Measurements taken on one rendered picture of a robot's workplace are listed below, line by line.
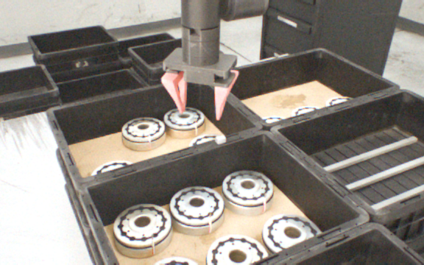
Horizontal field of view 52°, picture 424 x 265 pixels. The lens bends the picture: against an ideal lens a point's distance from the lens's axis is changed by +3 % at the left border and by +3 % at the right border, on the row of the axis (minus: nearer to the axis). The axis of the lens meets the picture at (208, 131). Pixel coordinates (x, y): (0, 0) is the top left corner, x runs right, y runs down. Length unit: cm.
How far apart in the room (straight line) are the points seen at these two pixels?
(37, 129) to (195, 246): 78
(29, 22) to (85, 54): 162
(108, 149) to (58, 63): 130
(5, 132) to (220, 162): 78
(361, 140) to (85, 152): 66
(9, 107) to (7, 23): 202
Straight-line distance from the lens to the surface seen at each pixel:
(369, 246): 75
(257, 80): 123
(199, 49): 63
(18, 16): 386
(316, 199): 82
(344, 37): 247
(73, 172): 82
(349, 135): 108
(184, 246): 79
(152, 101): 109
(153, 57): 230
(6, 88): 216
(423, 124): 114
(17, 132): 143
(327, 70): 133
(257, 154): 92
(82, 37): 258
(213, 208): 81
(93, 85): 225
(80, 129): 107
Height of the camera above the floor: 142
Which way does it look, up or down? 33 degrees down
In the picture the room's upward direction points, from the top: straight up
